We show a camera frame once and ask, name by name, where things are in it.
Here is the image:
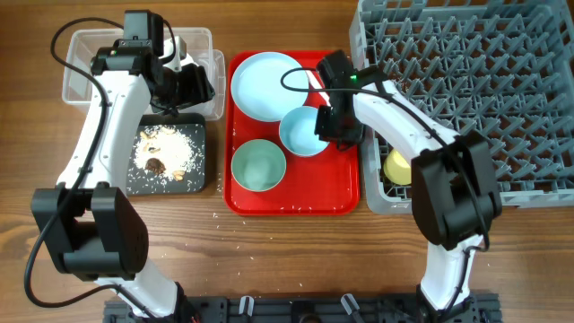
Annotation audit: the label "red serving tray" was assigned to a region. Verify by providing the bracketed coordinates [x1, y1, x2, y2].
[222, 49, 361, 216]

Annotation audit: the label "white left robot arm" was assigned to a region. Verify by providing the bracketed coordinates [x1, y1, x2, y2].
[24, 38, 214, 322]

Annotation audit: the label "light blue bowl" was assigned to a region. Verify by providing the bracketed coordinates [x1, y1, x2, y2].
[279, 106, 328, 157]

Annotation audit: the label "rice and food scraps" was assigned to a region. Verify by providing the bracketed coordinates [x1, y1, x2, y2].
[134, 126, 204, 181]

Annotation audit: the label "yellow cup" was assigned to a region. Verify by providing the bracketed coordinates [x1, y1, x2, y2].
[383, 149, 412, 185]

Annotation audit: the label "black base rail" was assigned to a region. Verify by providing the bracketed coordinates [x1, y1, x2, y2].
[102, 293, 503, 323]

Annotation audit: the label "green bowl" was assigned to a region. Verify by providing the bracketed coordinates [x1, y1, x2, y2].
[230, 139, 287, 193]

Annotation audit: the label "light blue plate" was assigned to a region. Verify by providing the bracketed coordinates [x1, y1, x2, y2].
[230, 52, 308, 122]

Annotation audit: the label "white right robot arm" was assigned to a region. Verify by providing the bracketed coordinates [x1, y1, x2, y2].
[315, 50, 502, 322]

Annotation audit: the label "clear plastic waste bin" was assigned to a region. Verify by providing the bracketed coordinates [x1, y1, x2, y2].
[62, 27, 226, 121]

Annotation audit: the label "black food waste tray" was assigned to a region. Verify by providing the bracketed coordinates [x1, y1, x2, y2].
[126, 113, 207, 196]

